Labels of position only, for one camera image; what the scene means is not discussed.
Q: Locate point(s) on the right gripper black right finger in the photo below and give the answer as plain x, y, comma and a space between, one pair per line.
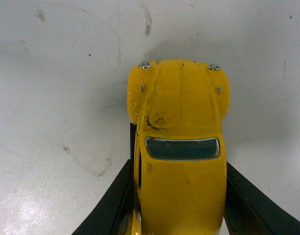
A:
248, 211

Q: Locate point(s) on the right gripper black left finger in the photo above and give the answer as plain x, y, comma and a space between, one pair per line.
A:
113, 213

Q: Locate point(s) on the yellow beetle toy car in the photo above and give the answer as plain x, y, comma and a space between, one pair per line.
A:
180, 165

